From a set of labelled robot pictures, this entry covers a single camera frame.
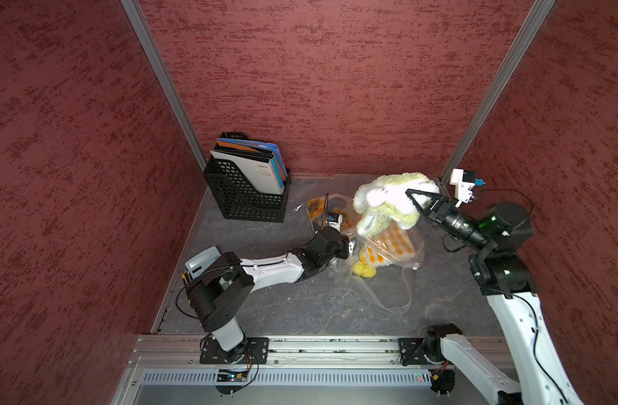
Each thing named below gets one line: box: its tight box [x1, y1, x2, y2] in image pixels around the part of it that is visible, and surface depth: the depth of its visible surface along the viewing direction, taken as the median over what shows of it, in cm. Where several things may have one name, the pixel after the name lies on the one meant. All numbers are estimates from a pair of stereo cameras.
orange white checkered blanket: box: [358, 224, 418, 265], surface depth 91 cm
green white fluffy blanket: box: [352, 172, 440, 238], surface depth 57 cm
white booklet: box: [210, 150, 284, 195], surface depth 91 cm
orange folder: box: [216, 140, 259, 153], surface depth 94 cm
